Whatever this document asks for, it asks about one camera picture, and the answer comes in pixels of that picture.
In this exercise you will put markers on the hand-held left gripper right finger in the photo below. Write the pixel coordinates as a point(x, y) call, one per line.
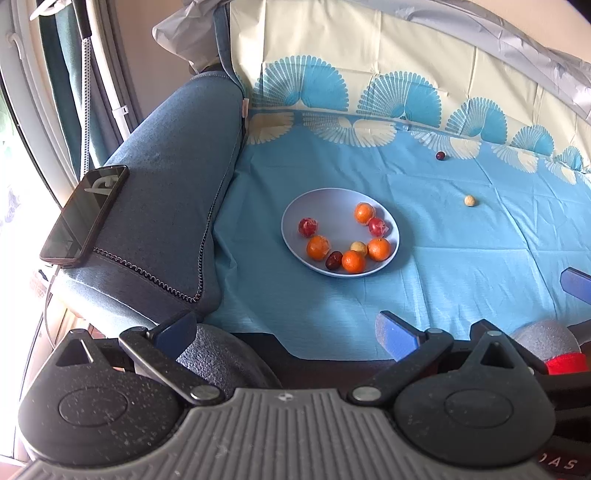
point(398, 339)

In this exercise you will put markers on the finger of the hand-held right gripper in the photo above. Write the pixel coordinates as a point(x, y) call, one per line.
point(565, 385)
point(577, 282)

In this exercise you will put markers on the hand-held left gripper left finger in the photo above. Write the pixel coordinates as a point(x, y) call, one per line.
point(178, 330)

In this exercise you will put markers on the small orange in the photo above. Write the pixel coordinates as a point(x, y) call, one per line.
point(364, 213)
point(353, 262)
point(318, 247)

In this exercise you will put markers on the dark red date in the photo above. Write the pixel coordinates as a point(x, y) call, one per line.
point(333, 261)

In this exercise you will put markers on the red round fruit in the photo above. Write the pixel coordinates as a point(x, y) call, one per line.
point(308, 227)
point(377, 226)

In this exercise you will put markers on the pale blue plate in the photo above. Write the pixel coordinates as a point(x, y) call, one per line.
point(337, 217)

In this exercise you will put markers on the large orange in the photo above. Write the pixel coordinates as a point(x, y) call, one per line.
point(379, 249)

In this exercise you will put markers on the small tan round fruit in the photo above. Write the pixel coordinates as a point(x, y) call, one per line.
point(358, 248)
point(469, 201)

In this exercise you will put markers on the blue fan-patterned cloth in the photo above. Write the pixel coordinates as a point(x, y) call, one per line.
point(461, 258)

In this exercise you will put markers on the blue fabric sofa armrest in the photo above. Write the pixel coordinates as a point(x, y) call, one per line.
point(175, 184)

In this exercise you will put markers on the black smartphone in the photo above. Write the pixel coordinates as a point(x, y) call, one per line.
point(83, 217)

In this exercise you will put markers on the pink fabric tag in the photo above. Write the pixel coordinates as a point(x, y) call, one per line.
point(245, 108)

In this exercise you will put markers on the grey plastic sheet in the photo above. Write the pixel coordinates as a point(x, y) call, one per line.
point(521, 41)

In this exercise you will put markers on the teal curtain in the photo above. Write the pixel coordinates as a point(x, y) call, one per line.
point(69, 69)

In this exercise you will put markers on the grey plastic bag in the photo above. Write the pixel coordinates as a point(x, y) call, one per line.
point(189, 32)

